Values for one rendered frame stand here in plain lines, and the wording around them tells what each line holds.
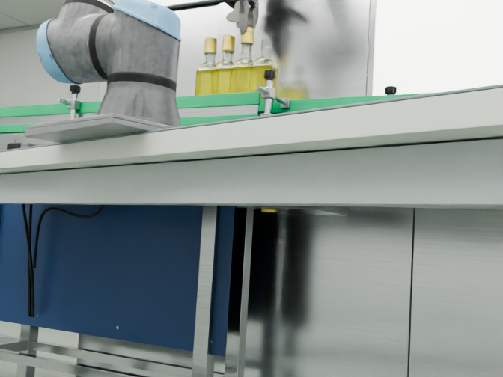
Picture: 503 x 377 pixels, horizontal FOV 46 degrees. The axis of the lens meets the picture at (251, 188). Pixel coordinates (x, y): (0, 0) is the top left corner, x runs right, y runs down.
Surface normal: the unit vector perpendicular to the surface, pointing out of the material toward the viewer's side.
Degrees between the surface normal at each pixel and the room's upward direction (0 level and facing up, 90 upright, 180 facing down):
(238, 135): 90
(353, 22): 90
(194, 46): 90
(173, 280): 90
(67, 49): 107
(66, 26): 69
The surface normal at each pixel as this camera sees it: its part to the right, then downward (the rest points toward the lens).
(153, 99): 0.50, -0.32
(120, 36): -0.42, -0.10
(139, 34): 0.02, -0.07
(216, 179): -0.69, -0.11
